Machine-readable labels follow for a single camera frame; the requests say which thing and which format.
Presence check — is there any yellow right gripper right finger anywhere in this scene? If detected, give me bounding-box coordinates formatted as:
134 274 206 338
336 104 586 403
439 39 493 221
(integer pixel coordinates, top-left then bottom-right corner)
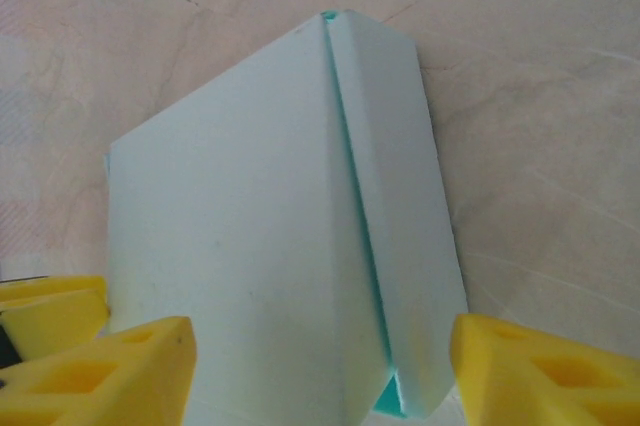
449 314 640 426

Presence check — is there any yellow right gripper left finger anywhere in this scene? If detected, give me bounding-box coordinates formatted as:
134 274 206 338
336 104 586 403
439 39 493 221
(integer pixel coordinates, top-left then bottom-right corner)
0 316 197 426

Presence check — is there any light green paper box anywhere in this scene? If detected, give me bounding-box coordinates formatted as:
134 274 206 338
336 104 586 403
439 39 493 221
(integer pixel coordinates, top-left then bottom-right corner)
102 9 470 426

